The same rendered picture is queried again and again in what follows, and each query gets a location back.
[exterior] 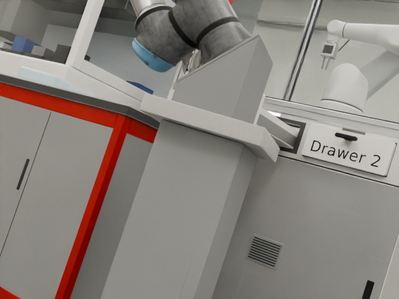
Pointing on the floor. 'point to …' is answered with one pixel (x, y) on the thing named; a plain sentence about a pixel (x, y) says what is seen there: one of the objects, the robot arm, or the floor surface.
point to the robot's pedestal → (186, 203)
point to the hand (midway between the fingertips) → (188, 71)
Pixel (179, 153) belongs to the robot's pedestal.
